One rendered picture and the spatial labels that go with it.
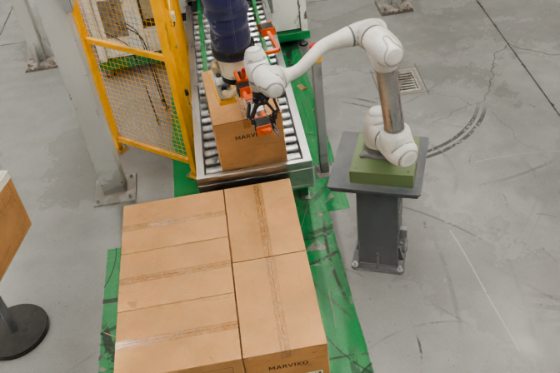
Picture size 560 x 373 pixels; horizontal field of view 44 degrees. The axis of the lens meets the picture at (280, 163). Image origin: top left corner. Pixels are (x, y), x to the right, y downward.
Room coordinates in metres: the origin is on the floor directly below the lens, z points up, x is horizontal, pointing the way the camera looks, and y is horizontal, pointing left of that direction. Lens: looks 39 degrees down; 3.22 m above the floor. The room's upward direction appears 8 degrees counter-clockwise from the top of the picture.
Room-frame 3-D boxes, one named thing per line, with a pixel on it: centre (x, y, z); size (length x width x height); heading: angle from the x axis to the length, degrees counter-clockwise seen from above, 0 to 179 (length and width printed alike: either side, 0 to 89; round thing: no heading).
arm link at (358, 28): (2.84, -0.49, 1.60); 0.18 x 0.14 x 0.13; 108
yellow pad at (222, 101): (3.25, 0.26, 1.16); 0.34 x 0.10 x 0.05; 11
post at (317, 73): (3.76, -0.31, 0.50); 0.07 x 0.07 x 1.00; 3
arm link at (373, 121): (2.89, -0.55, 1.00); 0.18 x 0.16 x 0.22; 18
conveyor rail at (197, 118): (4.31, 0.54, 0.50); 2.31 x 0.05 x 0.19; 3
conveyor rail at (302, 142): (4.34, -0.11, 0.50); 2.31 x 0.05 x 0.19; 3
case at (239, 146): (3.49, 0.19, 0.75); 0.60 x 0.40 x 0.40; 7
